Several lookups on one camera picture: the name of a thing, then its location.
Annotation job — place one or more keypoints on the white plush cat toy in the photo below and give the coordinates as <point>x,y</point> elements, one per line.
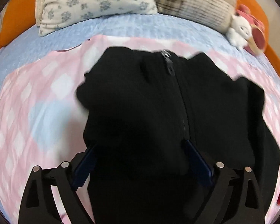
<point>239,32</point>

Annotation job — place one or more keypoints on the white blue floral pillow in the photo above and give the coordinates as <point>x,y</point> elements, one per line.
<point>52,15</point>

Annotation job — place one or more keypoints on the orange bed frame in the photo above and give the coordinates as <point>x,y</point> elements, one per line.
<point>19,16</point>

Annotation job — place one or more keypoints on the black zip jacket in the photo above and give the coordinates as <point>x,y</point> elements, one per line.
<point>145,111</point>

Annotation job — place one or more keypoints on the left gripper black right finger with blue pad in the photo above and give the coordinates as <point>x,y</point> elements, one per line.
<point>233,194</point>

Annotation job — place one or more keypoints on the pink plush toy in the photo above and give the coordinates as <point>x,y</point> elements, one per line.
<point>256,44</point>

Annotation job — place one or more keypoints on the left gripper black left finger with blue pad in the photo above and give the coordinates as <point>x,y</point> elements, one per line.
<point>38,204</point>

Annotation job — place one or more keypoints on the beige plaid pillow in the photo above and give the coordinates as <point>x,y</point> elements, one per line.
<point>215,14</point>

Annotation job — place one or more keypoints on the light blue quilted bedspread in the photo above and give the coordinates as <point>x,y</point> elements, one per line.
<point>30,45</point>

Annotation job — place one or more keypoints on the pink checked cartoon blanket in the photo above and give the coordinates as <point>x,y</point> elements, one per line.
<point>41,121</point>

